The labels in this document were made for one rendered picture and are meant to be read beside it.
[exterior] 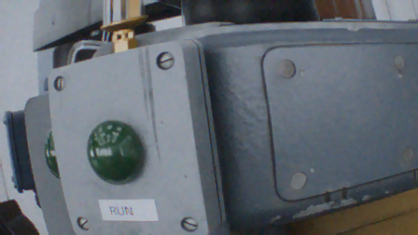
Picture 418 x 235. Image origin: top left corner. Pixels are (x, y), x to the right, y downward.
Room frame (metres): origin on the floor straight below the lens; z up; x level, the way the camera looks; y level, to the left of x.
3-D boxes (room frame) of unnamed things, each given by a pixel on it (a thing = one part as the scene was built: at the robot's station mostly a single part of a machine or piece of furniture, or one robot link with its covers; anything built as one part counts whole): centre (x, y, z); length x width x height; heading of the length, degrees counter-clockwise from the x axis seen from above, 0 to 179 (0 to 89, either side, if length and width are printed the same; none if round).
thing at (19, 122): (1.04, 0.20, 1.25); 0.10 x 0.08 x 0.12; 14
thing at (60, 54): (1.07, 0.10, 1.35); 0.12 x 0.12 x 0.04
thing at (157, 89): (0.53, 0.04, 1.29); 0.08 x 0.05 x 0.09; 79
